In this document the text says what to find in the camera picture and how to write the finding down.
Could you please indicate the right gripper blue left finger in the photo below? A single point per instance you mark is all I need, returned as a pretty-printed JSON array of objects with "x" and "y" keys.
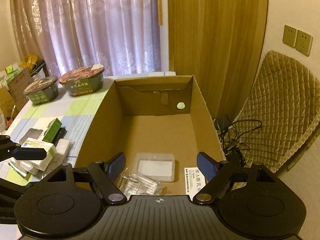
[{"x": 104, "y": 175}]

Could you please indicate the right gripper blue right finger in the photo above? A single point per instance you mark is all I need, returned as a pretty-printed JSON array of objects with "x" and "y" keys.
[{"x": 218, "y": 176}]

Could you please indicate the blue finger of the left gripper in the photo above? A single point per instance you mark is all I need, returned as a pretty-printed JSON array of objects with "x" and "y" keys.
[{"x": 25, "y": 153}]

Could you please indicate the clear bag of tubes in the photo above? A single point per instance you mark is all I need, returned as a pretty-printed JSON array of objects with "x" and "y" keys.
[{"x": 136, "y": 184}]

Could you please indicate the green throat spray box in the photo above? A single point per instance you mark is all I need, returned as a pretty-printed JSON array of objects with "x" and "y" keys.
[{"x": 51, "y": 130}]

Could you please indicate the white remote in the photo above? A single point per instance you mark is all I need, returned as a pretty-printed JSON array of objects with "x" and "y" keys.
[{"x": 62, "y": 149}]

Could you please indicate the clear plastic case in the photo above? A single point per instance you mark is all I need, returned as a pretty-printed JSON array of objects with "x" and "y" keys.
[{"x": 157, "y": 166}]

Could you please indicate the white power adapter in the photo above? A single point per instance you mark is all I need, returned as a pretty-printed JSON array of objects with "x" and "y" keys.
[{"x": 24, "y": 170}]

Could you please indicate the silver foil pouch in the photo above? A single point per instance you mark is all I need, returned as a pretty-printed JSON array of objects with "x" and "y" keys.
[{"x": 31, "y": 133}]

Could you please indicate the white green medicine box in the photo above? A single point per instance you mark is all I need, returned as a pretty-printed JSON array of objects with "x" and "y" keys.
[{"x": 49, "y": 147}]

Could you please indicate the side cardboard boxes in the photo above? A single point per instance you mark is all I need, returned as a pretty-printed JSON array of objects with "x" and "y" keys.
[{"x": 14, "y": 80}]

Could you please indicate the left dark noodle bowl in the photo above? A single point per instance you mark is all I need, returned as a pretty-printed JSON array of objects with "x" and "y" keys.
[{"x": 42, "y": 90}]

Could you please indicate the dark noodle bowl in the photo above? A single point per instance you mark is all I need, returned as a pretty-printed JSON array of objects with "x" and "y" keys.
[
  {"x": 42, "y": 90},
  {"x": 83, "y": 80}
]

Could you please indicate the brown cardboard box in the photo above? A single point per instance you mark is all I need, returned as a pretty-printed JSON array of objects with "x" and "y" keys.
[{"x": 162, "y": 114}]

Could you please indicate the right dark noodle bowl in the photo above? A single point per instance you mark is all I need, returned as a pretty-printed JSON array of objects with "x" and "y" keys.
[{"x": 83, "y": 80}]

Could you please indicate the wooden door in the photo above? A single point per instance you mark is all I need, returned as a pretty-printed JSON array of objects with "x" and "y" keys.
[{"x": 220, "y": 43}]

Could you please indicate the purple curtain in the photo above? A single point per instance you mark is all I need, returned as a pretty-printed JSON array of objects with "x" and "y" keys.
[{"x": 122, "y": 35}]

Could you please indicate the double wall socket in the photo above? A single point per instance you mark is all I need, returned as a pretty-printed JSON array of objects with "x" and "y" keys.
[{"x": 297, "y": 39}]

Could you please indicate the yellow wall hanger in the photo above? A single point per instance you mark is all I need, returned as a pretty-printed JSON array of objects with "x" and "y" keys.
[{"x": 160, "y": 12}]

